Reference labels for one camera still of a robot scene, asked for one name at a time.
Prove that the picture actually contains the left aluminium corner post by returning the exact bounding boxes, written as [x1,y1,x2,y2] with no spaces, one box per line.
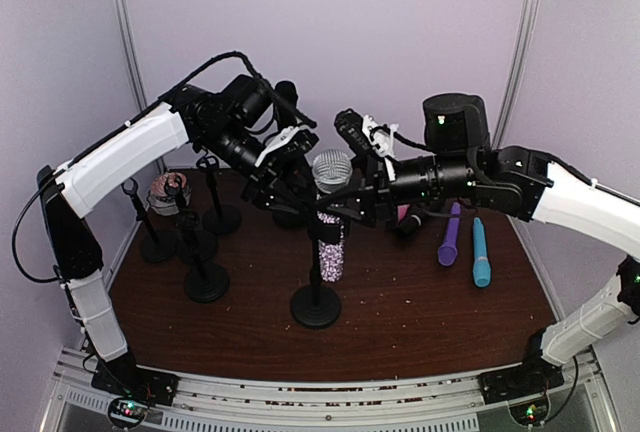
[113,0,147,110]

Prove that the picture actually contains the right aluminium corner post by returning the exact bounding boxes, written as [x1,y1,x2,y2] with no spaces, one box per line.
[492,0,540,148]

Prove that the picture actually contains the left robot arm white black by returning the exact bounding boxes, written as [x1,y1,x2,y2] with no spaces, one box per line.
[38,75,318,396]

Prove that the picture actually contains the black stand of glitter mic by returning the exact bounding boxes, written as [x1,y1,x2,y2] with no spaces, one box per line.
[290,209,348,330]

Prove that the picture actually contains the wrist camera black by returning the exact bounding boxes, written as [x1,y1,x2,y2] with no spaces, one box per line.
[278,127,319,158]
[334,109,372,156]

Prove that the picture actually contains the light blue microphone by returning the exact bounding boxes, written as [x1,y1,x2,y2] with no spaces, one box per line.
[472,217,491,288]

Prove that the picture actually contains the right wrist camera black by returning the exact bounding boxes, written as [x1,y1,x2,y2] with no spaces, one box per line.
[334,109,372,156]

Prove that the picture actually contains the black stand of blue mic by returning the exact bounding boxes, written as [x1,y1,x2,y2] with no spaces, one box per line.
[179,211,231,304]

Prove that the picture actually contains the tape roll at back left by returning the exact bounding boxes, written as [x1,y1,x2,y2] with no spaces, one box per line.
[146,172,192,217]

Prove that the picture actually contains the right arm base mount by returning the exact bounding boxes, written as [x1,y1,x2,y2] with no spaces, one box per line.
[478,365,565,429]

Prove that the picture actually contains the pink microphone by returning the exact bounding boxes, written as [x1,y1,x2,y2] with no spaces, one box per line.
[397,205,410,224]

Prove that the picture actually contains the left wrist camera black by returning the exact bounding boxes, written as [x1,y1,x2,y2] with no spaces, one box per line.
[278,127,319,158]

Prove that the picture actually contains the glitter mic silver head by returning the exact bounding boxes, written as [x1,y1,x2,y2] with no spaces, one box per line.
[312,149,354,283]

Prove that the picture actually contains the left arm braided black cable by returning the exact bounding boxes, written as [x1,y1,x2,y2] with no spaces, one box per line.
[12,50,319,283]

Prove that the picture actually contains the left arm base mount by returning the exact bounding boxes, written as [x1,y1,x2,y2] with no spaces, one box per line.
[91,364,179,431]

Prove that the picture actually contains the black stand of purple mic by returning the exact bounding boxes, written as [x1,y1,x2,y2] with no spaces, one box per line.
[196,155,242,235]

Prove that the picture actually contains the purple microphone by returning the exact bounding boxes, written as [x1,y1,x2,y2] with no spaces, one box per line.
[437,202,461,267]

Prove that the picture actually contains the aluminium corner post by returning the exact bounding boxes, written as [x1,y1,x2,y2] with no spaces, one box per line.
[113,0,147,110]
[492,0,540,148]

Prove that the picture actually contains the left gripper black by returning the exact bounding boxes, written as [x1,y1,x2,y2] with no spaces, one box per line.
[199,121,323,219]

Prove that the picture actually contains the front aluminium rail frame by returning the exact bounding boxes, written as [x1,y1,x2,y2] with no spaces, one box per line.
[42,336,624,432]

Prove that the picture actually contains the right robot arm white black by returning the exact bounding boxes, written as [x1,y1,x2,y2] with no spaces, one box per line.
[334,93,639,394]

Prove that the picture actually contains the black mic orange ring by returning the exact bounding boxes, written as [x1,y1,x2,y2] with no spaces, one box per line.
[274,80,301,108]

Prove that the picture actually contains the black mic white ring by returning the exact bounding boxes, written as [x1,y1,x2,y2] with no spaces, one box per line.
[396,211,426,239]

